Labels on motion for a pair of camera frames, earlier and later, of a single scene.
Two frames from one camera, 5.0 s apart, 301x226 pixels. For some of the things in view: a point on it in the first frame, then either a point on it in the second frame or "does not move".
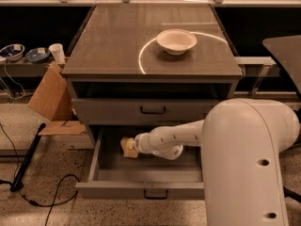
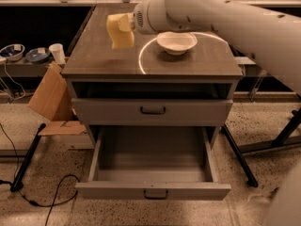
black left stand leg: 16,184 does not move
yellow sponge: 130,153 to 118,39
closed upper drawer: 142,111 does not move
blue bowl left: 13,52 does not move
